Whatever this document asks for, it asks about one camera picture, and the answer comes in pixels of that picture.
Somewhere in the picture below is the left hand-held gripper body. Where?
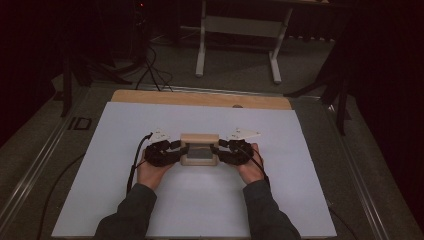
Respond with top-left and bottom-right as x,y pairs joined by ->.
143,128 -> 184,168

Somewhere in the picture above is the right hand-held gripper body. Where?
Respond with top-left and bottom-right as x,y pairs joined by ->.
222,127 -> 262,167

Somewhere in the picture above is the wooden picture frame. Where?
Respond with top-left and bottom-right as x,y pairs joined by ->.
179,133 -> 221,167

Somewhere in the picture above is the person's left hand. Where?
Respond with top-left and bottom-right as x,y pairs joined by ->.
136,148 -> 175,192

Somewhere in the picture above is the person's right hand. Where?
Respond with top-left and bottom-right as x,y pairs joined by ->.
234,142 -> 267,186

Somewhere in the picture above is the white table mat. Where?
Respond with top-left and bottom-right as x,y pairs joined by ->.
51,101 -> 338,238

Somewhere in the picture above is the black tripod stand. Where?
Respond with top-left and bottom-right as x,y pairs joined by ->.
59,49 -> 133,118
284,43 -> 353,137

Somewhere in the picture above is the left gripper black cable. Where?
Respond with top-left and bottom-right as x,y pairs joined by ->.
125,132 -> 154,196

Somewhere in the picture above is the metal floor rail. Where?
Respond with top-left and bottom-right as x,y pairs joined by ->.
146,84 -> 322,100
0,87 -> 89,231
320,96 -> 392,240

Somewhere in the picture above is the bundle of black floor cables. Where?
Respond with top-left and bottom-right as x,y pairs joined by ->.
134,45 -> 175,93

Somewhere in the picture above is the black floor cable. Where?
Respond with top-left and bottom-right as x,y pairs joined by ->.
35,152 -> 87,240

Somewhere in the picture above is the white metal desk frame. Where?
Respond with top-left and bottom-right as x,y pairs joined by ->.
195,0 -> 295,85

